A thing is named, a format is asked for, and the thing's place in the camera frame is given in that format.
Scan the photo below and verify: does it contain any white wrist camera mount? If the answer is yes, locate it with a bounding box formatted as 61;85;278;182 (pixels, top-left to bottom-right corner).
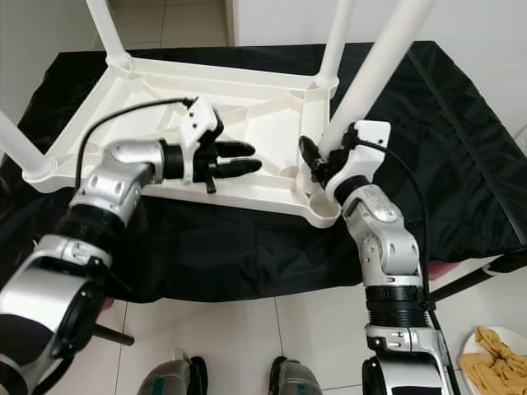
325;119;392;202
183;97;225;186

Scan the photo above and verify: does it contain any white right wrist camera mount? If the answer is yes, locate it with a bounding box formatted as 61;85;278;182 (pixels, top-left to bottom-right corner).
325;119;392;202

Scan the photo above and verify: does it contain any black tablecloth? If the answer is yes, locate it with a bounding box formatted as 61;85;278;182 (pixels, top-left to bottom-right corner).
0;39;527;304

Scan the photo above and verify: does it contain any pink cloth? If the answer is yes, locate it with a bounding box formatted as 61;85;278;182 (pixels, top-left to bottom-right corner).
428;262;458;281

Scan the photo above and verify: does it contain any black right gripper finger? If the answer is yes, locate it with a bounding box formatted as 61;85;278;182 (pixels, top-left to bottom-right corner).
299;136;324;174

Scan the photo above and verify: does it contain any yellow cloth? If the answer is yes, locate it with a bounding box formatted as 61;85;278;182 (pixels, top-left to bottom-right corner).
459;328;527;395

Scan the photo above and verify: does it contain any grey robot left foot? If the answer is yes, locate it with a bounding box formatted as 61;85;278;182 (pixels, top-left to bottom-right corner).
136;350;208;395

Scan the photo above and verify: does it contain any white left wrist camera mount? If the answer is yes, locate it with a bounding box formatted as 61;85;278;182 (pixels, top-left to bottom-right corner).
183;97;225;186

